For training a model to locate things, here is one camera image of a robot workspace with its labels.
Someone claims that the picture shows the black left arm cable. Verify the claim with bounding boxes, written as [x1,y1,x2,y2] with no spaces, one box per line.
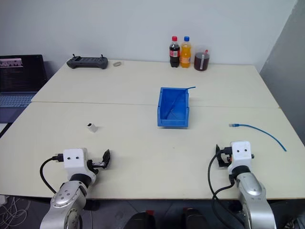
[40,154,64,194]

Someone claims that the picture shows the cola bottle red cap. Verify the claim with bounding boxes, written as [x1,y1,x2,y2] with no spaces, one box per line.
[169,36,181,68]

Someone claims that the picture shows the open laptop computer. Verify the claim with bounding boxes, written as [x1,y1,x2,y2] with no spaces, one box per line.
[0,54,48,124]

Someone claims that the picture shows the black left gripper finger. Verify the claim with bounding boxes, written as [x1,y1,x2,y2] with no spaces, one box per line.
[102,149,112,169]

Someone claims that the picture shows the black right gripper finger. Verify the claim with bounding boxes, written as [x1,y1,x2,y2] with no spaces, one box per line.
[215,143,222,167]

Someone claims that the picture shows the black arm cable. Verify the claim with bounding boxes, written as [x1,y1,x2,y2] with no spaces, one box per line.
[40,154,64,194]
[208,152,237,229]

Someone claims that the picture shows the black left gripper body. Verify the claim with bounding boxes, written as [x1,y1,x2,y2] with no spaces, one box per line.
[86,158,107,175]

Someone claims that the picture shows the orange soda bottle blue cap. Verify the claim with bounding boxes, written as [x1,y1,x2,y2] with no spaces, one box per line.
[180,36,192,69]

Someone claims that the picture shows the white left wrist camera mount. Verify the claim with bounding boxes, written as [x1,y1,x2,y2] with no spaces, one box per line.
[62,147,89,181]

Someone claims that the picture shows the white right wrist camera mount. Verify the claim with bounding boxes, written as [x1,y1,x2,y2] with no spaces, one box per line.
[227,141,253,174]

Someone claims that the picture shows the white floor cables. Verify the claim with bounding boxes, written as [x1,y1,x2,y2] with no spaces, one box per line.
[0,195,32,229]

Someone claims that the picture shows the short blue cable piece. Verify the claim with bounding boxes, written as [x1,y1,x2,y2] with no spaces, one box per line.
[166,86,196,119]

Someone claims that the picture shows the blue Ethernet cable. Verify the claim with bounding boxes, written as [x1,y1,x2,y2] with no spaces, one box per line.
[228,123,287,152]

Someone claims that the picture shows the black handheld controller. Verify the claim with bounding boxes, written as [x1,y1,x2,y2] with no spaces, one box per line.
[66,54,109,70]

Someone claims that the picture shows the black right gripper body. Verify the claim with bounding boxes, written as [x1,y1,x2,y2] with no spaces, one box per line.
[219,147,233,168]

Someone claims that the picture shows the blue plastic storage bin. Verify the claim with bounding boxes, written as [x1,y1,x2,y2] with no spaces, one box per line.
[156,86,191,130]

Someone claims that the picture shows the clear cup dark liquid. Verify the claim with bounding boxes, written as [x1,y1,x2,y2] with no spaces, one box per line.
[193,45,212,72]

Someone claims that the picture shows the dark rounded shape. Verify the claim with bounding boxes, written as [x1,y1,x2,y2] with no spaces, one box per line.
[124,210,156,229]

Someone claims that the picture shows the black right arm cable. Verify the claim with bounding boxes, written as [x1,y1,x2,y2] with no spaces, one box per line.
[208,152,237,229]

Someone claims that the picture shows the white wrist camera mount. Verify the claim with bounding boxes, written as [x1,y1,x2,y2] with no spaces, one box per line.
[227,141,253,174]
[62,147,89,181]

